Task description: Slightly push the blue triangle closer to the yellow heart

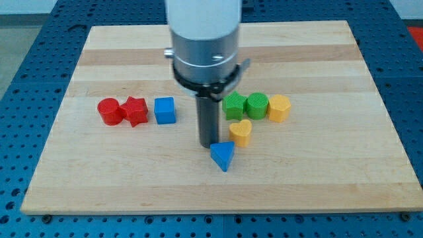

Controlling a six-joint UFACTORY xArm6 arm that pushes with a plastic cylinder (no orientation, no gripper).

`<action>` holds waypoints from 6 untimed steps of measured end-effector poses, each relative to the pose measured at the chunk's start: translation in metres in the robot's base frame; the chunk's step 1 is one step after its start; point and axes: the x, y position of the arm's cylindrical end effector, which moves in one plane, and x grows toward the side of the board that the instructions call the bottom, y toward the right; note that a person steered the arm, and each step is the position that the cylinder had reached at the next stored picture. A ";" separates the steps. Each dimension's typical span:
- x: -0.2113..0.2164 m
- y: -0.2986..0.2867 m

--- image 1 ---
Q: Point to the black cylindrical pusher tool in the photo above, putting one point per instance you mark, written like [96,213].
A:
[208,121]

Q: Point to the blue triangle block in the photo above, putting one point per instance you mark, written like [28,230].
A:
[222,153]

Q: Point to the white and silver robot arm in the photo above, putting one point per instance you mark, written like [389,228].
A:
[204,51]

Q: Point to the yellow heart block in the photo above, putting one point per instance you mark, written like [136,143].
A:
[240,133]

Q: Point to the green star block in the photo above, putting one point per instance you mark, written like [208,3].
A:
[234,106]

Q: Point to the blue cube block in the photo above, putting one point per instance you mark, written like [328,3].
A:
[164,110]

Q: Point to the green cylinder block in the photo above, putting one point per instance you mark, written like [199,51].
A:
[257,104]

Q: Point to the yellow hexagon block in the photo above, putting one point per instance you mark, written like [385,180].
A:
[279,107]

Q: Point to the red star block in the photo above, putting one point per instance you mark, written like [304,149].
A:
[134,110]

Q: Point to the red cylinder block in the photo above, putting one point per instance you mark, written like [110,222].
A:
[109,111]

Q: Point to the wooden board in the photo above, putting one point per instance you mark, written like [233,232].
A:
[338,150]

